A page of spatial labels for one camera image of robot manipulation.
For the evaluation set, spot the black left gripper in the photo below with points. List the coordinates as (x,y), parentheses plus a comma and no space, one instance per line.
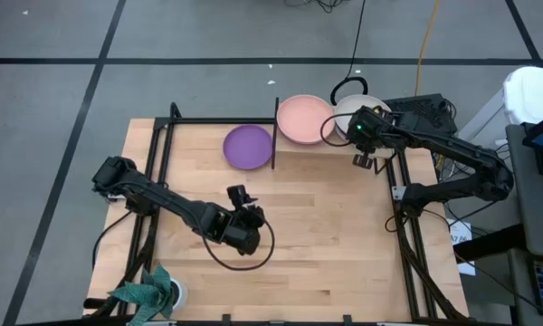
(242,233)

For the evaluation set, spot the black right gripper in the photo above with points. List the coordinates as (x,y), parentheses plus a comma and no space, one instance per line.
(368,131)

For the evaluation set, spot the beige plate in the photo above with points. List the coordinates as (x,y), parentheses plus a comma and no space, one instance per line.
(346,108)

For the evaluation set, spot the salmon pink plate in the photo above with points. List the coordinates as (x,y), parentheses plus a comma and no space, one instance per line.
(304,118)

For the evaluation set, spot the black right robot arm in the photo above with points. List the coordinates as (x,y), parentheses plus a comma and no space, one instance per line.
(457,149)

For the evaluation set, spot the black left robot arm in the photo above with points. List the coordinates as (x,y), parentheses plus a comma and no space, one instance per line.
(163,197)

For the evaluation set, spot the purple plate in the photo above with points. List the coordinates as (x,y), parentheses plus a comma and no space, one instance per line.
(247,147)

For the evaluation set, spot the black computer case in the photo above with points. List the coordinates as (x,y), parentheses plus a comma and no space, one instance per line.
(421,105)

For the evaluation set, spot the white plant pot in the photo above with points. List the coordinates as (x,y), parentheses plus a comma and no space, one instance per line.
(180,294)

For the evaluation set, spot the grey-white panel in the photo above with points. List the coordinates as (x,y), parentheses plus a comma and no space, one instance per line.
(479,122)

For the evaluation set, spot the white paper sheet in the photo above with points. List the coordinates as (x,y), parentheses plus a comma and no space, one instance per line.
(461,235)

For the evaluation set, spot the green paper plant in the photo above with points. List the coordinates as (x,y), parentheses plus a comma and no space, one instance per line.
(149,294)

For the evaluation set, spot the black cart leg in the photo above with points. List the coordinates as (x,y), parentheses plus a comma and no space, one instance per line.
(488,242)

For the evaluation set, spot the grey metal cart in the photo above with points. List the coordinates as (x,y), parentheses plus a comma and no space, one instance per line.
(531,213)

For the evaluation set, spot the white round container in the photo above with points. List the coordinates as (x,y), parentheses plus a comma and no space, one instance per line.
(531,93)

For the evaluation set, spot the metal mounting bracket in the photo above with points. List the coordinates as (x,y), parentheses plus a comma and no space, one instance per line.
(398,192)
(115,198)

